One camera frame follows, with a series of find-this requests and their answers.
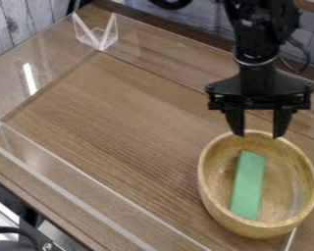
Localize wooden bowl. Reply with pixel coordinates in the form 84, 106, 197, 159
198, 129, 314, 239

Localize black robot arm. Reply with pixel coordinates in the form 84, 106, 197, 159
206, 0, 314, 138

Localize green rectangular block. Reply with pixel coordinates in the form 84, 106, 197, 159
229, 150, 266, 221

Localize black metal table bracket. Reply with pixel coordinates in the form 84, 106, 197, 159
19, 218, 63, 251

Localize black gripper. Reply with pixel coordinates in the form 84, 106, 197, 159
206, 65, 314, 139

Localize black cable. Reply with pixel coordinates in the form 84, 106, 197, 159
279, 35, 313, 75

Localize clear acrylic tray walls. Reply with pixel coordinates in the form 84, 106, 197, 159
0, 9, 314, 251

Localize clear acrylic corner bracket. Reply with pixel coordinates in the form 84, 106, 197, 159
72, 13, 118, 51

